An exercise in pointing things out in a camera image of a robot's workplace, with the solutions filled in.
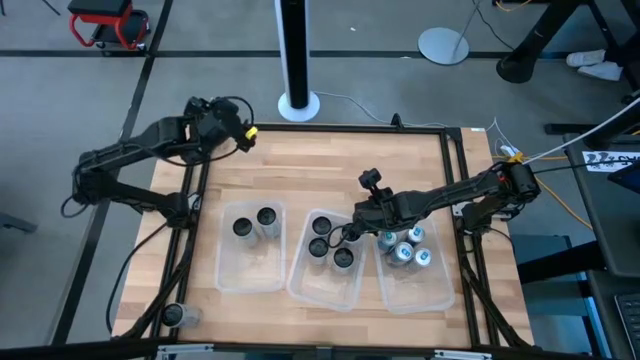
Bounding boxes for red black rolling stool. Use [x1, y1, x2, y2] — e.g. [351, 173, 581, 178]
[67, 0, 151, 51]

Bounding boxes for dark blue tablet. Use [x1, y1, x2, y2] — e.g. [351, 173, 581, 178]
[607, 160, 640, 195]

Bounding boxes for black desk leg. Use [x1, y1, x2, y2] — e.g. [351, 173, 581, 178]
[496, 0, 584, 85]

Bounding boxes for white paper label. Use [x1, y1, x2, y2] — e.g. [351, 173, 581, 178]
[581, 149, 640, 174]

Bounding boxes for grey metal leg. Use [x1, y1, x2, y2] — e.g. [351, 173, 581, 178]
[0, 211, 39, 235]

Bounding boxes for dark grey desk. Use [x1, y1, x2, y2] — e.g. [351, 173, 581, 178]
[562, 132, 640, 360]

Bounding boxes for grey round stand base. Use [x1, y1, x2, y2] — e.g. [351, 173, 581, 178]
[417, 0, 484, 66]

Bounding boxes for black desk foot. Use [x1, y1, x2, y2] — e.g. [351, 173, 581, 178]
[517, 241, 609, 285]

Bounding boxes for silver metal bracket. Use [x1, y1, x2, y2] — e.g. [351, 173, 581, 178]
[155, 343, 215, 360]
[433, 349, 494, 360]

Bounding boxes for person's white shoe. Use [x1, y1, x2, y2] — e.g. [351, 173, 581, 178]
[565, 48, 607, 68]
[576, 61, 624, 82]

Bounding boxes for thick white cable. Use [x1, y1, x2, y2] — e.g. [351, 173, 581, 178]
[527, 94, 640, 162]

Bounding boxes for black white tower round base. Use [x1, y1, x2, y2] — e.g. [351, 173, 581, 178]
[273, 0, 321, 123]

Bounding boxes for yellow extension cable with plug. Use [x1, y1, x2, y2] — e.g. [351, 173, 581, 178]
[492, 151, 581, 231]

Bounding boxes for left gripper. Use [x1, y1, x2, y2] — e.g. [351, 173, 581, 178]
[182, 95, 256, 154]

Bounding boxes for black aluminium table frame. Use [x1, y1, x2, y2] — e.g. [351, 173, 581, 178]
[112, 110, 535, 351]

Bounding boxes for clear plastic bin with label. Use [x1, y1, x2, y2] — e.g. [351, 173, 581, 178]
[285, 208, 370, 314]

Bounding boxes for yellow floor cable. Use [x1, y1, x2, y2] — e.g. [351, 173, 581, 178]
[492, 0, 534, 14]

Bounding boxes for black laptop keyboard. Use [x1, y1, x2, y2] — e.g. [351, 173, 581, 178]
[613, 292, 640, 360]

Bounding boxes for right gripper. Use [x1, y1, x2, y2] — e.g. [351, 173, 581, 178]
[342, 168, 424, 241]

